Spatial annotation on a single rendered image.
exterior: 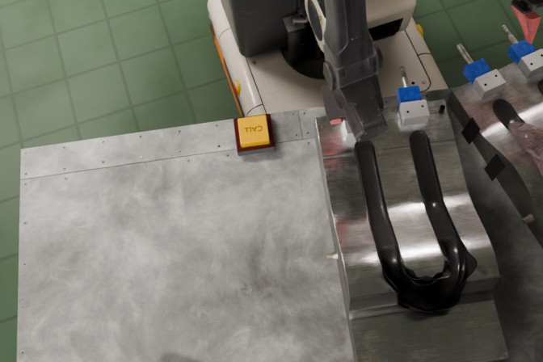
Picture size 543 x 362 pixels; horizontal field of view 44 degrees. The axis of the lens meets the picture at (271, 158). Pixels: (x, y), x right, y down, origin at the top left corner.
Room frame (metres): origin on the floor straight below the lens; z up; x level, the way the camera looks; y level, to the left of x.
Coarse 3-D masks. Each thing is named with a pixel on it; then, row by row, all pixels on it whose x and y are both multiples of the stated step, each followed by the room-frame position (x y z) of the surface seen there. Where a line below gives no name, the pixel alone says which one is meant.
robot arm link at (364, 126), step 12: (324, 72) 0.54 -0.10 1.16; (360, 84) 0.52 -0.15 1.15; (372, 84) 0.52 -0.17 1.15; (348, 96) 0.50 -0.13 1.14; (360, 96) 0.50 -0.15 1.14; (372, 96) 0.50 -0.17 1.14; (348, 108) 0.49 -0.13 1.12; (360, 108) 0.48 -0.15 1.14; (372, 108) 0.48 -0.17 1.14; (348, 120) 0.48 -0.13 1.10; (360, 120) 0.46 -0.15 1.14; (372, 120) 0.46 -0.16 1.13; (384, 120) 0.47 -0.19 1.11; (360, 132) 0.45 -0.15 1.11; (372, 132) 0.45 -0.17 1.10
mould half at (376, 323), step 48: (336, 144) 0.54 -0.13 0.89; (384, 144) 0.52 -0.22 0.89; (432, 144) 0.51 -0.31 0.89; (336, 192) 0.44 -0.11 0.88; (384, 192) 0.43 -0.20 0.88; (336, 240) 0.35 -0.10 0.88; (432, 240) 0.31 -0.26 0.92; (480, 240) 0.30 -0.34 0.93; (384, 288) 0.24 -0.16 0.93; (480, 288) 0.23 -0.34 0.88; (384, 336) 0.17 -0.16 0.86; (432, 336) 0.16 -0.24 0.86; (480, 336) 0.15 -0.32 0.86
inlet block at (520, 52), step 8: (512, 40) 0.74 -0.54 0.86; (512, 48) 0.71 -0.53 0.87; (520, 48) 0.71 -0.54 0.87; (528, 48) 0.71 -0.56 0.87; (512, 56) 0.70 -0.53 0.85; (520, 56) 0.69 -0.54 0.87; (528, 56) 0.68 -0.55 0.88; (536, 56) 0.68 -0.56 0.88; (520, 64) 0.67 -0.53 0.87; (528, 64) 0.66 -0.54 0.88; (536, 64) 0.66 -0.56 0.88; (528, 72) 0.65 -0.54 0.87; (536, 72) 0.65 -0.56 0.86
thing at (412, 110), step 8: (400, 72) 0.68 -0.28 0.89; (400, 88) 0.63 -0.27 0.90; (408, 88) 0.63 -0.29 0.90; (416, 88) 0.63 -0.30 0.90; (400, 96) 0.61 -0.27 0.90; (408, 96) 0.61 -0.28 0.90; (416, 96) 0.61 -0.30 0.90; (400, 104) 0.59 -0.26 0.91; (408, 104) 0.59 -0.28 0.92; (416, 104) 0.59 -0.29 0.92; (424, 104) 0.58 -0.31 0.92; (400, 112) 0.58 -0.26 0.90; (408, 112) 0.57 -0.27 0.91; (416, 112) 0.57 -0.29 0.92; (424, 112) 0.57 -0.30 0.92; (408, 120) 0.56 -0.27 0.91; (416, 120) 0.56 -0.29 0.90; (424, 120) 0.56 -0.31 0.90
